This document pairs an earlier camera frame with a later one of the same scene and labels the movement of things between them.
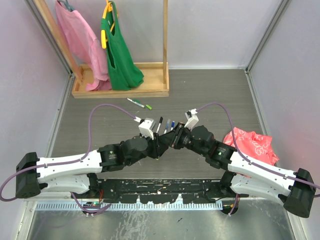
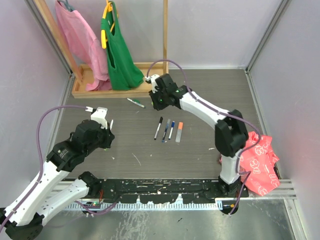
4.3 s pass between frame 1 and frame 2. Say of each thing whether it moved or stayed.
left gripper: moved
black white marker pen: stayed
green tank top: stayed
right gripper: moved
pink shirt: stayed
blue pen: stayed
